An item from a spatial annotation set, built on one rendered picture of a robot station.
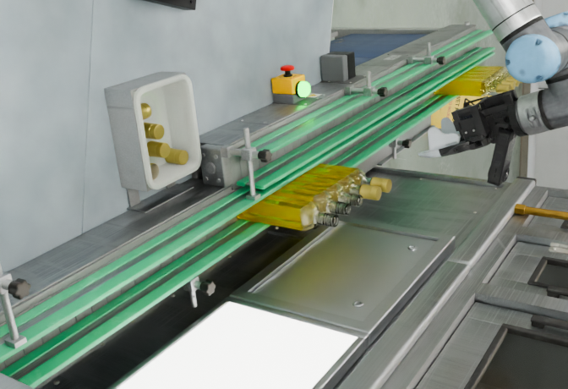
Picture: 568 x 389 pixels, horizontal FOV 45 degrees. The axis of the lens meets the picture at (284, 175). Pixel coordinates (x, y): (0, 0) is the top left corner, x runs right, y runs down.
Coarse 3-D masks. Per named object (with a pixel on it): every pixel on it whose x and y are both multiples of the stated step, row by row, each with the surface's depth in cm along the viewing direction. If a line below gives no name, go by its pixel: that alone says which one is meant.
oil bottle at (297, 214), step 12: (264, 204) 157; (276, 204) 155; (288, 204) 155; (300, 204) 154; (312, 204) 154; (240, 216) 162; (252, 216) 160; (264, 216) 158; (276, 216) 156; (288, 216) 154; (300, 216) 152; (312, 216) 152; (300, 228) 153
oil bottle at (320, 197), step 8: (280, 192) 161; (288, 192) 160; (296, 192) 160; (304, 192) 159; (312, 192) 159; (320, 192) 159; (312, 200) 156; (320, 200) 156; (328, 200) 157; (320, 208) 156
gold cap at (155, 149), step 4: (152, 140) 152; (148, 144) 150; (152, 144) 150; (156, 144) 149; (160, 144) 149; (164, 144) 149; (148, 148) 150; (152, 148) 149; (156, 148) 149; (160, 148) 148; (164, 148) 149; (168, 148) 150; (148, 152) 150; (152, 152) 150; (156, 152) 149; (160, 152) 148; (164, 152) 149; (168, 152) 151; (156, 156) 150; (160, 156) 149; (164, 156) 150
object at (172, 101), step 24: (144, 96) 148; (168, 96) 153; (192, 96) 151; (144, 120) 149; (168, 120) 156; (192, 120) 152; (144, 144) 140; (168, 144) 157; (192, 144) 155; (168, 168) 154; (192, 168) 154
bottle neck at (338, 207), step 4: (332, 200) 157; (328, 204) 156; (332, 204) 156; (336, 204) 155; (340, 204) 155; (344, 204) 154; (348, 204) 155; (328, 208) 156; (332, 208) 156; (336, 208) 155; (340, 208) 154; (344, 208) 154; (348, 208) 156; (332, 212) 156; (336, 212) 156; (340, 212) 155; (344, 212) 154; (348, 212) 155
